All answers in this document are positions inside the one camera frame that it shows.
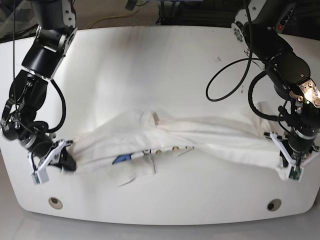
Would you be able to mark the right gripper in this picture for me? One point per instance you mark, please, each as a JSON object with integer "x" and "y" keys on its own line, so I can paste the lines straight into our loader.
{"x": 60, "y": 157}

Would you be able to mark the right table grommet hole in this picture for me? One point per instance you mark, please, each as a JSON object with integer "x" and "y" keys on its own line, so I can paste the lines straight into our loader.
{"x": 274, "y": 205}

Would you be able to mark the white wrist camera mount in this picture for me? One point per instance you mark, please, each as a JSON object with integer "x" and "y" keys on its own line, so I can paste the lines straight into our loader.
{"x": 292, "y": 166}
{"x": 46, "y": 163}

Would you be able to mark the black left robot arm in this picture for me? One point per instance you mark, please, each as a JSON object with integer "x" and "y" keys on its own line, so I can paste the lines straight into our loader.
{"x": 256, "y": 24}

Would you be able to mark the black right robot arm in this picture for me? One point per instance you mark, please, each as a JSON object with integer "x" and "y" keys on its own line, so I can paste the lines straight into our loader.
{"x": 56, "y": 30}

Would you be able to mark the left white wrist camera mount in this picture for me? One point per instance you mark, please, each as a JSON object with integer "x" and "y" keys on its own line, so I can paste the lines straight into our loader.
{"x": 292, "y": 166}

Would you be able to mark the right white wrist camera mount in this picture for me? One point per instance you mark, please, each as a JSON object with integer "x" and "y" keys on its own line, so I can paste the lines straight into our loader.
{"x": 46, "y": 163}

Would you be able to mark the white printed T-shirt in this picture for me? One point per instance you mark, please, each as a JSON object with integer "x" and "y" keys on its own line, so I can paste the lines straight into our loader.
{"x": 125, "y": 146}

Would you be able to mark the table grommet hole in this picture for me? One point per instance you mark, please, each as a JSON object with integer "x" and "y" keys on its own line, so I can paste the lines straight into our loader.
{"x": 274, "y": 205}
{"x": 55, "y": 203}

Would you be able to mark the left table grommet hole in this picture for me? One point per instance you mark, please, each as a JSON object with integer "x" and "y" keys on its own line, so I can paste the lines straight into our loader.
{"x": 55, "y": 203}

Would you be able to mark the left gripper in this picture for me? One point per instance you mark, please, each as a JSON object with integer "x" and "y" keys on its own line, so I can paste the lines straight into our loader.
{"x": 300, "y": 142}

